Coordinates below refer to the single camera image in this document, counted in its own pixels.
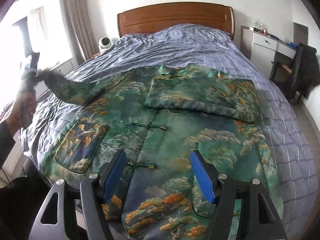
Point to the beige curtain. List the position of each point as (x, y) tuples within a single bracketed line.
[(82, 37)]

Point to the small white fan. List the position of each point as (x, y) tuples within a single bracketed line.
[(104, 44)]

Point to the brown wooden headboard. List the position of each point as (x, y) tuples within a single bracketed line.
[(157, 17)]

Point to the black coat on chair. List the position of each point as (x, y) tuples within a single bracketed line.
[(305, 73)]

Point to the blue checked bed duvet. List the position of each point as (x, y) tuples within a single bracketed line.
[(178, 47)]

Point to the person's left hand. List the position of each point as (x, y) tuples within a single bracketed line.
[(20, 109)]

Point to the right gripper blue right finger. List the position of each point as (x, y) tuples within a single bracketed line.
[(219, 190)]

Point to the white dresser desk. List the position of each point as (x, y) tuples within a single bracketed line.
[(264, 52)]

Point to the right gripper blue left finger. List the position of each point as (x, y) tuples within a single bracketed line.
[(96, 190)]

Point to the green patterned silk jacket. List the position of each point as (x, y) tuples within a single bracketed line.
[(158, 116)]

